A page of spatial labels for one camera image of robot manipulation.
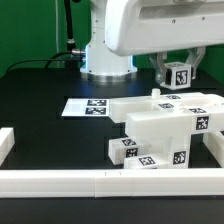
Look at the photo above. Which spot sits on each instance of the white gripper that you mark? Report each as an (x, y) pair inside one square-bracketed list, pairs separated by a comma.
[(136, 27)]

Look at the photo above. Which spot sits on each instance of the white marker base plate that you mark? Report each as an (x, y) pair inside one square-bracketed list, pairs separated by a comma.
[(86, 108)]

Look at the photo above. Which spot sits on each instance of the white left fence wall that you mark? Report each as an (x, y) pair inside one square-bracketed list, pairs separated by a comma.
[(7, 142)]

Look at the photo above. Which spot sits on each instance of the white chair back frame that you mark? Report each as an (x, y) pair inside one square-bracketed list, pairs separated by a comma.
[(148, 117)]

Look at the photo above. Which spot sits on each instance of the white chair seat part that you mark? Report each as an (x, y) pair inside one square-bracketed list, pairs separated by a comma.
[(175, 150)]

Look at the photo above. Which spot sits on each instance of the white tagged cube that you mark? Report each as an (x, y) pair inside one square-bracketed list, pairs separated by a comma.
[(178, 76)]

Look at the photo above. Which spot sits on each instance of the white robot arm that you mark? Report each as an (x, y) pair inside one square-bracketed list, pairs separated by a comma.
[(101, 61)]

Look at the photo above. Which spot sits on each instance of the white front fence wall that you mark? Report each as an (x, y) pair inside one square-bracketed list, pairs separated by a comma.
[(111, 183)]

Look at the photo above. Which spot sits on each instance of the white right fence wall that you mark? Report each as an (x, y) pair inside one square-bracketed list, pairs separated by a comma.
[(214, 141)]

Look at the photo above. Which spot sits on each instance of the white fence wall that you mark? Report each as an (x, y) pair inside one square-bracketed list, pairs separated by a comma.
[(214, 141), (7, 142), (111, 183)]

